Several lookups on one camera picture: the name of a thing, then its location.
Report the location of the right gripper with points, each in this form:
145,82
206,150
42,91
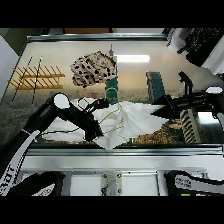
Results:
171,106

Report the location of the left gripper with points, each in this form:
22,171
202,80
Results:
94,131

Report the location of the white long-sleeved shirt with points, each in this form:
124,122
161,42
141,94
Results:
133,123

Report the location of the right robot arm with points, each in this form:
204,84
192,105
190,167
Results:
200,100

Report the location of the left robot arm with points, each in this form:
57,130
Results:
43,116

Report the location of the heap of clothes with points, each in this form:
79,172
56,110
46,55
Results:
203,43

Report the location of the beige black-spotted garment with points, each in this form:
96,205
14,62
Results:
93,68

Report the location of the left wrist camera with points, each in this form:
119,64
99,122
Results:
99,104

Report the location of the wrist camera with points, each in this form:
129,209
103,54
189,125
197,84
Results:
99,104
185,81

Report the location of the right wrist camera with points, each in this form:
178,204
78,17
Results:
185,81

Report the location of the silver frame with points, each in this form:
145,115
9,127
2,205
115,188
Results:
133,151

